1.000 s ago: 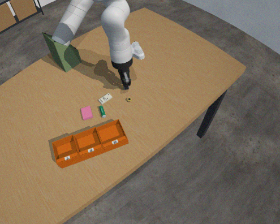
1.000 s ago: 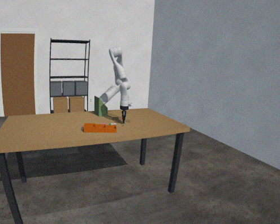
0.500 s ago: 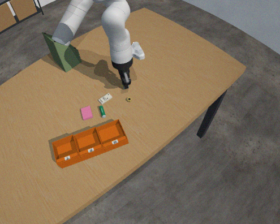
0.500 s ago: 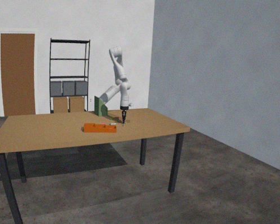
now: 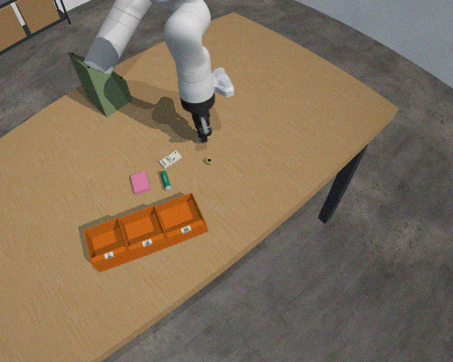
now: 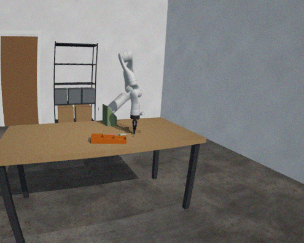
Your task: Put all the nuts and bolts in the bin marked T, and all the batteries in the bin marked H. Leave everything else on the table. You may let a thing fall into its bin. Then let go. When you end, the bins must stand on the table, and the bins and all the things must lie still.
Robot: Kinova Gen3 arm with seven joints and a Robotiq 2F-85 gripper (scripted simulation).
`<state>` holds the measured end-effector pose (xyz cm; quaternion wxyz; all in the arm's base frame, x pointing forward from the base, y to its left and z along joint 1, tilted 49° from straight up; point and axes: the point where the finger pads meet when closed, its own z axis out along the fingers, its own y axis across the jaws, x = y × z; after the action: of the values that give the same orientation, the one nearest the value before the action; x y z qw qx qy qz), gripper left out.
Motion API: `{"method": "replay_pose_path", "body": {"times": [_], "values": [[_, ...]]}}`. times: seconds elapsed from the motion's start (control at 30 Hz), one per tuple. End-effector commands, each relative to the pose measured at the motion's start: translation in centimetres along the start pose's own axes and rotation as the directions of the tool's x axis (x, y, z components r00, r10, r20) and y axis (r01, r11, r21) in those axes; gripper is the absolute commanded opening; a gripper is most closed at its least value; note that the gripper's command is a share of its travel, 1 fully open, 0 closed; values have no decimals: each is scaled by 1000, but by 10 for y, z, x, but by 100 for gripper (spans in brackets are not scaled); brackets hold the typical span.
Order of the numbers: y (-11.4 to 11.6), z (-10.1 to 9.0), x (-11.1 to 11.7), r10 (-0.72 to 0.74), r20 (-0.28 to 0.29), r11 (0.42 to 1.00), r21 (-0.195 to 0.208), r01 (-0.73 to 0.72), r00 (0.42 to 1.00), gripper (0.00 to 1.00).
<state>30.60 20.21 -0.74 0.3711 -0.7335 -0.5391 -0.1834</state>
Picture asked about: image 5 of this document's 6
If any white domino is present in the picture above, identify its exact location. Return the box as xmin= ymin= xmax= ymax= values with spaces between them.
xmin=159 ymin=151 xmax=182 ymax=168

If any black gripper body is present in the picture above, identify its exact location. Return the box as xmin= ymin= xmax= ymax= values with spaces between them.
xmin=180 ymin=93 xmax=215 ymax=125

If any orange three-compartment bin rack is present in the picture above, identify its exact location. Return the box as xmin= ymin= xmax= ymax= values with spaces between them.
xmin=84 ymin=193 xmax=208 ymax=272

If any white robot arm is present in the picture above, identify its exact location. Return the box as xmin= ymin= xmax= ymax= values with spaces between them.
xmin=83 ymin=0 xmax=234 ymax=103

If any green aa battery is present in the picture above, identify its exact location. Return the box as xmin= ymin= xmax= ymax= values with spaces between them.
xmin=161 ymin=171 xmax=171 ymax=191

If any pink square pad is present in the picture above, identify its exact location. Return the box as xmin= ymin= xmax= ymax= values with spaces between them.
xmin=131 ymin=171 xmax=151 ymax=195

